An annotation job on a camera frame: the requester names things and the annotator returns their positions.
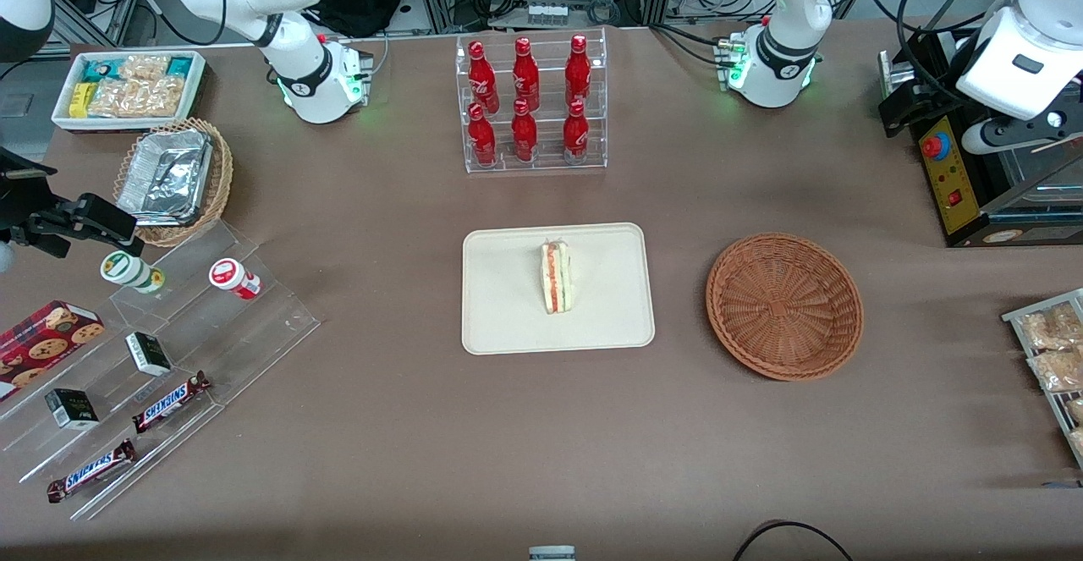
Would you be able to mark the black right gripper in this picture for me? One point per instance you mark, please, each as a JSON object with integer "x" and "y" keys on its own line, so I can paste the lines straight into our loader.
{"x": 19, "y": 198}

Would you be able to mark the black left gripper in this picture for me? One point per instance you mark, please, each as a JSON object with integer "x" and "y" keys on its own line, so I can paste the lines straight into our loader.
{"x": 924, "y": 91}

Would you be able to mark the triangular sandwich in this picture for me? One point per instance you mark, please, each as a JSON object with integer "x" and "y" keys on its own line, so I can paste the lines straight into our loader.
{"x": 556, "y": 277}

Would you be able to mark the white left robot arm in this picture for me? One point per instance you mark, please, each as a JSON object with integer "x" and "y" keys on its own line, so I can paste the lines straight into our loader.
{"x": 783, "y": 53}

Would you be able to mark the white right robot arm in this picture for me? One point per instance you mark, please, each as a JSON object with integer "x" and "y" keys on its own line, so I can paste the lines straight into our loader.
{"x": 305, "y": 79}

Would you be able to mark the aluminium foil tray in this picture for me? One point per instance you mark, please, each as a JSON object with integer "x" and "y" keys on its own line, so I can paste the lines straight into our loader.
{"x": 165, "y": 176}

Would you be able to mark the light wicker basket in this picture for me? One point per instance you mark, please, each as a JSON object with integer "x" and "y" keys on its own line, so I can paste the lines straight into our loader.
{"x": 222, "y": 180}

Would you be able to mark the round brown wicker basket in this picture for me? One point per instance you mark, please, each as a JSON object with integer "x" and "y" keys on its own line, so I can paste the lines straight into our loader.
{"x": 783, "y": 307}

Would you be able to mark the beige plastic tray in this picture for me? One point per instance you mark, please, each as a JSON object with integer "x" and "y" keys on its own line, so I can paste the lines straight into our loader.
{"x": 499, "y": 307}

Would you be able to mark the green lidded yogurt cup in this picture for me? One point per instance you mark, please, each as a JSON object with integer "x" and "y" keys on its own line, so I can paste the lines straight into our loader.
{"x": 127, "y": 269}

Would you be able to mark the black food warmer machine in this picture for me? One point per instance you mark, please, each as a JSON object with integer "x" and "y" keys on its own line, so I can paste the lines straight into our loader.
{"x": 952, "y": 197}

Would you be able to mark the white rectangular snack bin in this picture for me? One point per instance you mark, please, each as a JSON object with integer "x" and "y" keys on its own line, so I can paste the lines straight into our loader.
{"x": 63, "y": 119}

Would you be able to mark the red plaid cookie box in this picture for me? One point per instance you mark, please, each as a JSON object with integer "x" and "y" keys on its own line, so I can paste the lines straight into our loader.
{"x": 42, "y": 345}

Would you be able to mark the yellow snack packet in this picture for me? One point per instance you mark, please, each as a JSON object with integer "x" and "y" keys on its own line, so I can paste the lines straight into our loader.
{"x": 79, "y": 100}

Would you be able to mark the small black carton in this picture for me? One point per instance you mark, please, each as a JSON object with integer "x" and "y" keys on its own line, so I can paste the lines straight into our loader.
{"x": 148, "y": 354}
{"x": 72, "y": 409}

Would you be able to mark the large clear cracker bag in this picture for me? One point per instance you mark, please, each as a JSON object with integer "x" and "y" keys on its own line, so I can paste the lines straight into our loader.
{"x": 135, "y": 97}

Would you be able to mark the red lidded yogurt cup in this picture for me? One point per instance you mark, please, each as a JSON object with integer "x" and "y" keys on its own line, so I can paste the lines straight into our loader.
{"x": 230, "y": 277}

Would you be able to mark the teal snack packet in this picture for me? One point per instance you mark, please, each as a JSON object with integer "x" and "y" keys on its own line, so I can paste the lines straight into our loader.
{"x": 100, "y": 68}
{"x": 179, "y": 66}

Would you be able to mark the small clear cracker bag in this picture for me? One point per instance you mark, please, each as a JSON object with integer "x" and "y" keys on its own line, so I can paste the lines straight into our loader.
{"x": 144, "y": 66}

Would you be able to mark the clear acrylic stepped display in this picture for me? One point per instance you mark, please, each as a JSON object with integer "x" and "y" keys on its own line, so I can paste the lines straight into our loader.
{"x": 228, "y": 341}

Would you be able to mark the Snickers chocolate bar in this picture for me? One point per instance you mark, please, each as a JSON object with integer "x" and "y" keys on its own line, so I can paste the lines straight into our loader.
{"x": 171, "y": 402}
{"x": 91, "y": 470}

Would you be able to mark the clear bag of crackers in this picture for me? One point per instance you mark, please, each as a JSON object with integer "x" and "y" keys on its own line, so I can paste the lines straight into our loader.
{"x": 1049, "y": 328}
{"x": 1076, "y": 410}
{"x": 1058, "y": 368}
{"x": 1078, "y": 442}

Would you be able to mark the red cola bottle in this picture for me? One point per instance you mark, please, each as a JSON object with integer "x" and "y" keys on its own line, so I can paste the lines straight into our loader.
{"x": 578, "y": 70}
{"x": 524, "y": 134}
{"x": 525, "y": 74}
{"x": 575, "y": 131}
{"x": 481, "y": 79}
{"x": 481, "y": 136}

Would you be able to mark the grey power strip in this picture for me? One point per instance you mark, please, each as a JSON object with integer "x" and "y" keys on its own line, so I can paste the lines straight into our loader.
{"x": 547, "y": 13}

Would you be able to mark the clear acrylic bottle rack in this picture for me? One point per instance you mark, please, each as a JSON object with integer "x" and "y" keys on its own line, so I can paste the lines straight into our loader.
{"x": 533, "y": 167}

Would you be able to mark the small grey device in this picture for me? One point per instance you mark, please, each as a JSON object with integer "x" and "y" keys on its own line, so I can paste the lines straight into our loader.
{"x": 552, "y": 554}

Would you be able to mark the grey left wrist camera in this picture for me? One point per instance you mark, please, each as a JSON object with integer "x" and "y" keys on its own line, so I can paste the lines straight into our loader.
{"x": 981, "y": 138}

